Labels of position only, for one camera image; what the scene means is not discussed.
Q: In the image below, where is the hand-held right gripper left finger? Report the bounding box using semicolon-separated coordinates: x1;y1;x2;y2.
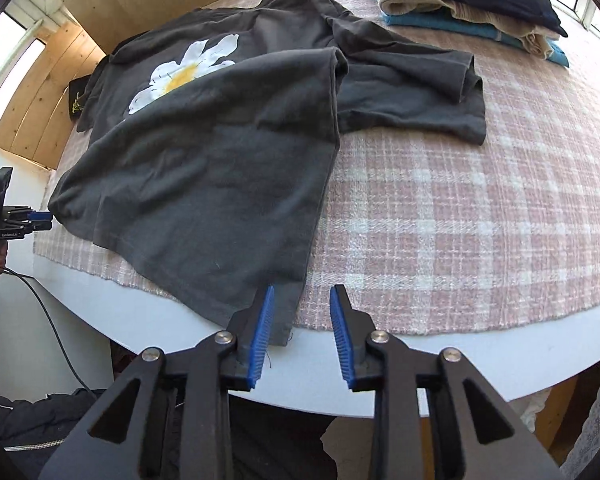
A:
37;284;277;480

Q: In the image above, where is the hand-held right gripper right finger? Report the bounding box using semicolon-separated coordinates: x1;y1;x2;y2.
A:
329;284;563;480

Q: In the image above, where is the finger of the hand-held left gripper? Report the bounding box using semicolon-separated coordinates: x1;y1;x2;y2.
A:
7;219;52;235
6;205;54;222

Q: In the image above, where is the grey daisy print t-shirt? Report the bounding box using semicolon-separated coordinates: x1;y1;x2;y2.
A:
47;0;488;348

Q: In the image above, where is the pine plank panel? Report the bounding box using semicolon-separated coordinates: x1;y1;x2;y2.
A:
0;25;106;171

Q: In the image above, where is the black t-shirt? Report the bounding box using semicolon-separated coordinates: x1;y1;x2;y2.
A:
69;74;93;122

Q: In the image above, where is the pink plaid cloth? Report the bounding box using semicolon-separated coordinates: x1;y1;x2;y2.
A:
32;0;600;336

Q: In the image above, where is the person's black jacket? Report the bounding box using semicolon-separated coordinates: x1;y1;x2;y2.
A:
0;387;111;480

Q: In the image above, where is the light blue garment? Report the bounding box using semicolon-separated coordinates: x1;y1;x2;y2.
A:
356;0;570;68

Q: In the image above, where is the beige garment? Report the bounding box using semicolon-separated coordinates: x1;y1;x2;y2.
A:
380;0;561;61

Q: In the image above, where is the black cable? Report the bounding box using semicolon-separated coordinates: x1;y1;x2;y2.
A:
0;267;93;392

